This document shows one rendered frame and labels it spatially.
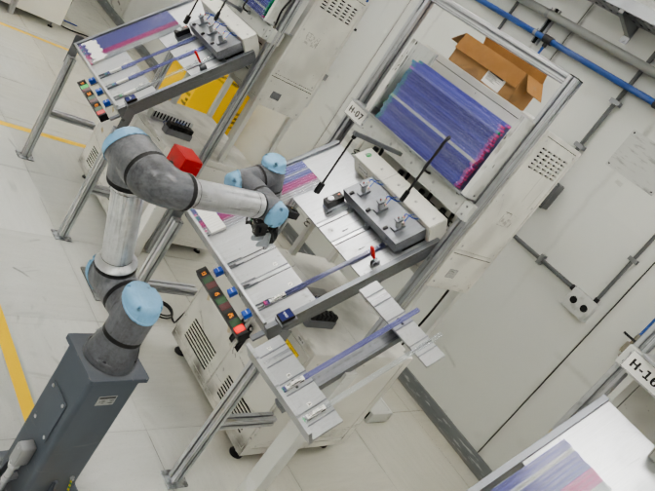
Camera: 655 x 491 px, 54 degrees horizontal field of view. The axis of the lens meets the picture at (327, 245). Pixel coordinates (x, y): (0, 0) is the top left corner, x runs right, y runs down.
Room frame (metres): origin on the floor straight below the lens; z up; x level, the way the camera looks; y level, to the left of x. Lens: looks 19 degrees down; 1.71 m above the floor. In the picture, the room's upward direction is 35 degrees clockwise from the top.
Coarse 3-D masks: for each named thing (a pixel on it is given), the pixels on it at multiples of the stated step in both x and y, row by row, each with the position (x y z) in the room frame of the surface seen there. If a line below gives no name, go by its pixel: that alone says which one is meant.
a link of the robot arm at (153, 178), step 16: (144, 160) 1.38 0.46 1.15; (160, 160) 1.40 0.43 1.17; (128, 176) 1.37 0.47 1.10; (144, 176) 1.36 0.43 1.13; (160, 176) 1.38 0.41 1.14; (176, 176) 1.40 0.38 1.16; (192, 176) 1.45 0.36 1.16; (144, 192) 1.37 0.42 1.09; (160, 192) 1.37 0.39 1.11; (176, 192) 1.39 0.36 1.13; (192, 192) 1.43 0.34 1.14; (208, 192) 1.48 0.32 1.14; (224, 192) 1.54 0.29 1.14; (240, 192) 1.59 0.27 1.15; (256, 192) 1.67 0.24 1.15; (272, 192) 1.75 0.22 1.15; (176, 208) 1.42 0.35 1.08; (208, 208) 1.50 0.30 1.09; (224, 208) 1.54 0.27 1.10; (240, 208) 1.59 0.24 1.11; (256, 208) 1.64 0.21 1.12; (272, 208) 1.68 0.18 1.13; (272, 224) 1.69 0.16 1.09
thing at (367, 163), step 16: (368, 160) 2.51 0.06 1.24; (384, 160) 2.51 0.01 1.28; (368, 176) 2.49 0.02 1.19; (384, 176) 2.43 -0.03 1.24; (400, 176) 2.44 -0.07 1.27; (400, 192) 2.37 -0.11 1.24; (416, 192) 2.38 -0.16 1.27; (416, 208) 2.30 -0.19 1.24; (432, 208) 2.31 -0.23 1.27; (432, 224) 2.24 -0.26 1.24
